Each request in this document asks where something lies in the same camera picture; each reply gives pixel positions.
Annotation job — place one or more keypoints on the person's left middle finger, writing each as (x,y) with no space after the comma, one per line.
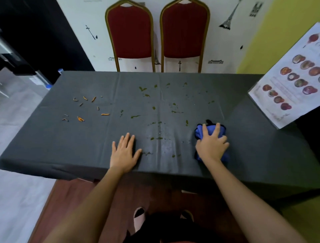
(126,141)

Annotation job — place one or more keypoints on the pink slipper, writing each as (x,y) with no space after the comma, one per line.
(139,219)
(187,215)

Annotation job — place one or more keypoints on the scattered green food scraps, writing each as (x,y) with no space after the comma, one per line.
(135,116)

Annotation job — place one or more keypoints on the person's right forearm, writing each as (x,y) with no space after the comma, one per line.
(250,205)

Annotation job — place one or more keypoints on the scattered orange food scraps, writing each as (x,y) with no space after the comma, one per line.
(105,114)

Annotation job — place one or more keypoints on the person's left forearm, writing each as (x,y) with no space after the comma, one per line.
(87,207)

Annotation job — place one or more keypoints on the person's left thumb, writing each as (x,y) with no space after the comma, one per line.
(137,155)

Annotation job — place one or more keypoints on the red chair with gold frame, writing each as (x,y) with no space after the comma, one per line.
(129,32)
(184,31)

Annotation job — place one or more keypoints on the person's right hand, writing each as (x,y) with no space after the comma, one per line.
(211,149)

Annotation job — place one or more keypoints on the person's left hand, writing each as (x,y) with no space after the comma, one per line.
(123,157)

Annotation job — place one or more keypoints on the person's right middle finger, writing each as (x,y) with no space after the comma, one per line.
(216,129)

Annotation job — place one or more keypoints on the person's black clothing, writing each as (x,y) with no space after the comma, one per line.
(175,230)

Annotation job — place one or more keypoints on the person's right little finger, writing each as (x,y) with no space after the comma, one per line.
(225,146)

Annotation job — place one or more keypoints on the white picture menu sheet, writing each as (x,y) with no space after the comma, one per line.
(287,85)

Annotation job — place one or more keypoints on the silver metal stand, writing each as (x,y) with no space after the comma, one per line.
(15,65)

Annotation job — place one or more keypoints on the person's right thumb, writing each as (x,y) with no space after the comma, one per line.
(198,145)

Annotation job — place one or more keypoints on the dark grey tablecloth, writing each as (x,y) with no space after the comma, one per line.
(75,140)

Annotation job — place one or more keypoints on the blue cleaning cloth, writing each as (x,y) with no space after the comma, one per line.
(198,132)

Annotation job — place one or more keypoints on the person's left little finger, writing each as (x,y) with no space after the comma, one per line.
(113,147)

